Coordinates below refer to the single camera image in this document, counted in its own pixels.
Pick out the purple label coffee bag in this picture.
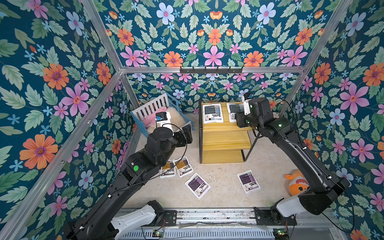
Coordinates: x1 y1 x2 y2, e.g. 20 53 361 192
185 173 211 200
237 170 261 194

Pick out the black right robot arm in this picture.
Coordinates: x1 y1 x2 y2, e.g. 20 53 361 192
235 98 350 224

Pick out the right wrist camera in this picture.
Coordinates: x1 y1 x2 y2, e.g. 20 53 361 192
242 93 253 115

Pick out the cream fluffy blanket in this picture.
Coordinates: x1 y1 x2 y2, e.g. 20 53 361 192
147 107 188 134

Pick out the yellow wooden three-tier shelf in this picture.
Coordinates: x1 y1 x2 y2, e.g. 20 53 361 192
199 102 261 164

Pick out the yellow label coffee bag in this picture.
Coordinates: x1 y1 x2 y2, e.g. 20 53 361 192
173 156 194 178
160 161 176 179

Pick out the yellow label coffee bag left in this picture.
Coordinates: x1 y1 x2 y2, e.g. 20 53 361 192
160 161 176 179

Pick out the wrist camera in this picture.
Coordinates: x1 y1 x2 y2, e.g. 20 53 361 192
242 93 253 115
156 112 173 131

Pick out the white perforated cable tray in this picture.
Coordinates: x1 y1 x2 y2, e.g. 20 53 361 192
119 229 275 240

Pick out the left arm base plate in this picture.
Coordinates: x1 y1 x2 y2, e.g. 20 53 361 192
149 210 178 228

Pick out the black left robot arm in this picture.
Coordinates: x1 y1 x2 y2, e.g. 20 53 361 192
64 124 193 240

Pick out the white and blue toy crib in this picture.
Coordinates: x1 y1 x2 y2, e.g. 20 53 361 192
131 93 195 138

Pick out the grey label coffee bag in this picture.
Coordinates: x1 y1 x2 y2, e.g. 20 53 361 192
227 103 244 123
203 104 224 124

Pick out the black wall hook rail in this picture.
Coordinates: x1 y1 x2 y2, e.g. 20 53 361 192
179 67 243 75

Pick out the orange plush fish toy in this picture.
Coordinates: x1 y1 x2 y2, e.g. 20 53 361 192
285 170 309 196

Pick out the yellow label coffee bag right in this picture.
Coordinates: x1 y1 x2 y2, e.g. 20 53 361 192
173 156 194 178

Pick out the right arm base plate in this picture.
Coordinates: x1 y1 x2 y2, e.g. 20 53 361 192
254 207 297 227

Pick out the pink blanket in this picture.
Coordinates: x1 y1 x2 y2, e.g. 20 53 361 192
142 107 167 129

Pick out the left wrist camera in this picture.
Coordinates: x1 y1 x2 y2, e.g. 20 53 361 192
156 112 173 131

